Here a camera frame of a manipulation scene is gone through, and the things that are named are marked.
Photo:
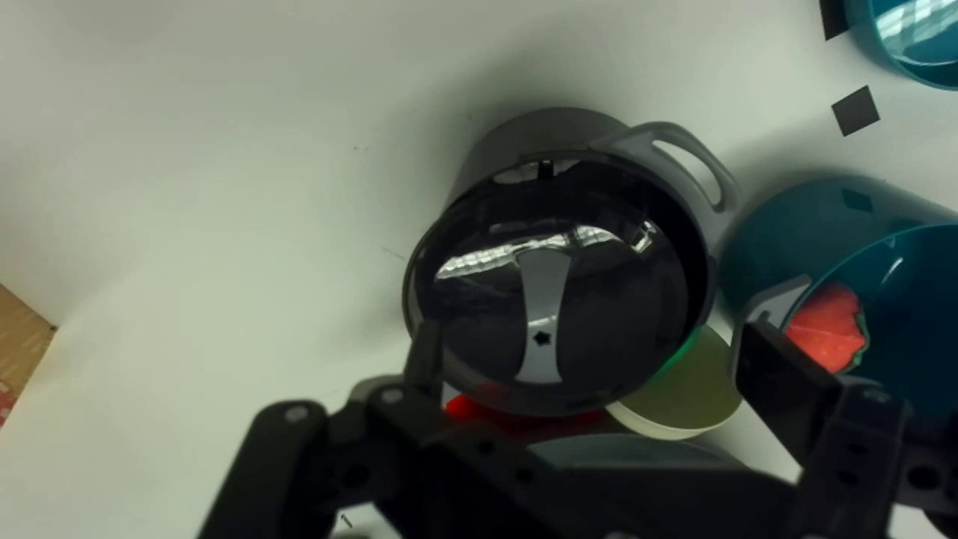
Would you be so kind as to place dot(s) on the red toy cup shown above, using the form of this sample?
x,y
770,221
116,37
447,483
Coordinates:
x,y
481,412

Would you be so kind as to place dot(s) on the black toy pot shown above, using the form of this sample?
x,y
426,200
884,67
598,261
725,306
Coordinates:
x,y
540,137

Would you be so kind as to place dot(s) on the blue toy pot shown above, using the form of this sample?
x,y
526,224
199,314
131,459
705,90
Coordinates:
x,y
797,230

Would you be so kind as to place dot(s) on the cream toy bowl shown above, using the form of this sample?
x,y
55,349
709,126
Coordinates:
x,y
691,394

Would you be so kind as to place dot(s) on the red toy tomato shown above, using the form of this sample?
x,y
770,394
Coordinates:
x,y
827,332

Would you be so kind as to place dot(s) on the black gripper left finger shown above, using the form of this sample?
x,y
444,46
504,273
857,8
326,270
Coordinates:
x,y
425,364

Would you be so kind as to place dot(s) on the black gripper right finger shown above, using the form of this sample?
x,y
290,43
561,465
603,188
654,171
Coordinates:
x,y
790,394

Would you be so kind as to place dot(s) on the black tape piece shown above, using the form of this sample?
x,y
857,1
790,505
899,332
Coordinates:
x,y
835,16
857,108

